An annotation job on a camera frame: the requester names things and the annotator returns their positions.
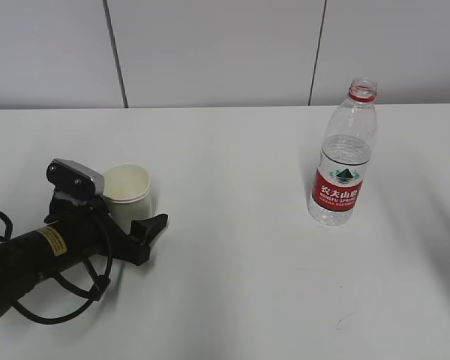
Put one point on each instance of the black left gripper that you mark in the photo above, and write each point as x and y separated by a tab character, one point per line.
89	222

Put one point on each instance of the white paper cup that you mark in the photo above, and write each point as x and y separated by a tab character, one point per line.
127	194

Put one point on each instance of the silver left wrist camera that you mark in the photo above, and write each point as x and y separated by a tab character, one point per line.
74	179

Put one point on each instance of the Nongfu Spring water bottle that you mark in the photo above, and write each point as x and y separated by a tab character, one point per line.
345	153

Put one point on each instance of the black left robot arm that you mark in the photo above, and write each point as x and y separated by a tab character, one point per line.
76	248

